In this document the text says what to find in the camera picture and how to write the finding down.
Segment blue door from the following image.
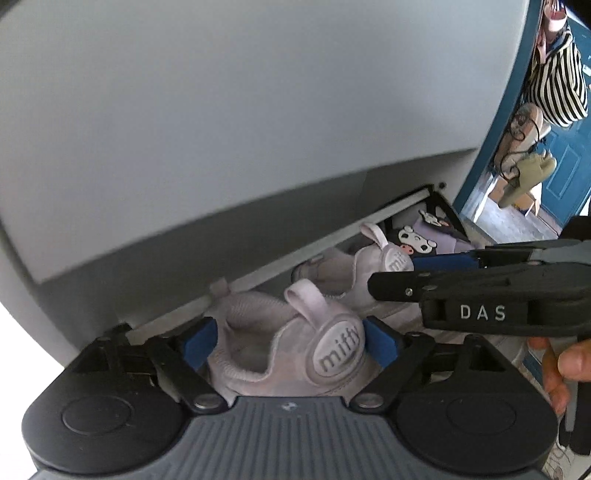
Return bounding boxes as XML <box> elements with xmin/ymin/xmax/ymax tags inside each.
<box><xmin>482</xmin><ymin>1</ymin><xmax>590</xmax><ymax>227</ymax></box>

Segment lilac kids sneaker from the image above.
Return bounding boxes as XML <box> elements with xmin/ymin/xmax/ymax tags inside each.
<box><xmin>293</xmin><ymin>223</ymin><xmax>414</xmax><ymax>319</ymax></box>
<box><xmin>207</xmin><ymin>279</ymin><xmax>381</xmax><ymax>403</ymax></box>

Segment white shoe cabinet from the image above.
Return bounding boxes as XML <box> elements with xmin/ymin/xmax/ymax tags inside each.
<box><xmin>1</xmin><ymin>1</ymin><xmax>539</xmax><ymax>364</ymax></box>

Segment striped black white bag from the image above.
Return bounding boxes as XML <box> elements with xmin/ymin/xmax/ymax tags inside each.
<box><xmin>524</xmin><ymin>16</ymin><xmax>588</xmax><ymax>129</ymax></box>

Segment lilac slide slipper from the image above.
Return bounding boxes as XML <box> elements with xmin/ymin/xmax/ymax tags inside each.
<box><xmin>392</xmin><ymin>209</ymin><xmax>475</xmax><ymax>259</ymax></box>

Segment operator right hand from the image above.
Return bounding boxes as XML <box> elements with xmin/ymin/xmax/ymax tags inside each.
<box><xmin>528</xmin><ymin>337</ymin><xmax>591</xmax><ymax>415</ymax></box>

